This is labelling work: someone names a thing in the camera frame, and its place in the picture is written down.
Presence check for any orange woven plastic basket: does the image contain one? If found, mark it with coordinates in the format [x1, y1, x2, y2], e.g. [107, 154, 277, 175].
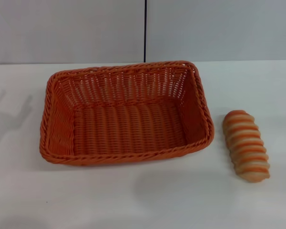
[39, 59, 215, 167]

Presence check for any orange striped bread loaf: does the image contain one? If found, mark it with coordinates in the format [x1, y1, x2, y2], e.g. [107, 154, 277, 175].
[223, 110, 271, 184]

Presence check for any black vertical wall strip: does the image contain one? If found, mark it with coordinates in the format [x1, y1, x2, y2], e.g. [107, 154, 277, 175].
[143, 0, 148, 62]

